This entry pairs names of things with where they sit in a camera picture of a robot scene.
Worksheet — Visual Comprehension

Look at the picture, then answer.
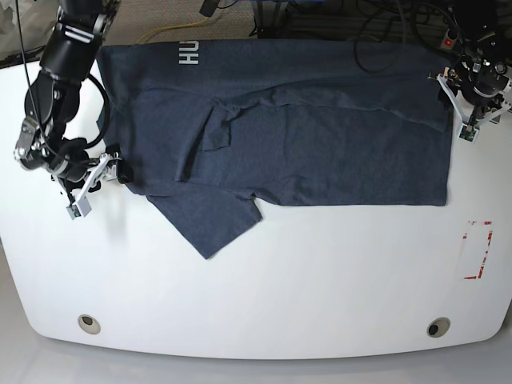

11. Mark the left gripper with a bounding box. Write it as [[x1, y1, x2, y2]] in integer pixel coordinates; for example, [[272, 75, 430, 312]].
[[427, 34, 511, 128]]

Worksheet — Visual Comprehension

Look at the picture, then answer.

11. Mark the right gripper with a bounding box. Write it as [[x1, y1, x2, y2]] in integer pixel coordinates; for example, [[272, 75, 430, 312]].
[[14, 118, 134, 206]]

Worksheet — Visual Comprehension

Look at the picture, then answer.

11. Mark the dark blue T-shirt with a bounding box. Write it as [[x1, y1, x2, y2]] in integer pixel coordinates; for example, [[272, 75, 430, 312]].
[[97, 39, 452, 258]]

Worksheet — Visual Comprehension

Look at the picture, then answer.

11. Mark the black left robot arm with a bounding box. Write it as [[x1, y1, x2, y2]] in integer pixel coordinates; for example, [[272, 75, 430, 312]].
[[437, 1, 511, 142]]

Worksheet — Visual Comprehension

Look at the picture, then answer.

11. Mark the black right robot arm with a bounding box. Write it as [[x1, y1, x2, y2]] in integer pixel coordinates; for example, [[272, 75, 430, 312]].
[[14, 1, 133, 218]]

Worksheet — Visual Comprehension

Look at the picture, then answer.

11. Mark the red tape rectangle marking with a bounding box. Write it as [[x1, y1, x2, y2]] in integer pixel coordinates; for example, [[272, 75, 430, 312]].
[[458, 221, 493, 281]]

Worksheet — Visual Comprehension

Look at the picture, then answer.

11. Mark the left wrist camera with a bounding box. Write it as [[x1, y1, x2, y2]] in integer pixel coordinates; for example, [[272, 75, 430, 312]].
[[458, 125, 480, 142]]

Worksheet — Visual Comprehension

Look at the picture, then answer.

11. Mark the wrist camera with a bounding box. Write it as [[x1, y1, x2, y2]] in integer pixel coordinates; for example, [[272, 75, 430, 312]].
[[66, 198, 91, 220], [458, 125, 480, 142]]

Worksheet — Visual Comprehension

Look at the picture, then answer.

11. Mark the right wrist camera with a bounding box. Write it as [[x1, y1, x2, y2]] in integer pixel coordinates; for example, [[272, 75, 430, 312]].
[[66, 198, 91, 220]]

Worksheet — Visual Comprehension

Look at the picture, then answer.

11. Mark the yellow cable on floor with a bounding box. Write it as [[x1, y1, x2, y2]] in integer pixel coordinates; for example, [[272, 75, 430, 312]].
[[138, 14, 225, 47]]

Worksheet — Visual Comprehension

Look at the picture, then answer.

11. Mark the left table cable grommet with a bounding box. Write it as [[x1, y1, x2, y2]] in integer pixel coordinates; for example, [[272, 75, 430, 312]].
[[78, 314, 101, 335]]

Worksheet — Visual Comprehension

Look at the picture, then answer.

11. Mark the table cable grommet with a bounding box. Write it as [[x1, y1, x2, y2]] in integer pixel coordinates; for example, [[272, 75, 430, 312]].
[[426, 318, 451, 338], [78, 314, 101, 335]]

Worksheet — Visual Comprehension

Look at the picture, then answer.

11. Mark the right table cable grommet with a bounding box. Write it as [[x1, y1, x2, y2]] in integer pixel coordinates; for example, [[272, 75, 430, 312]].
[[426, 318, 451, 338]]

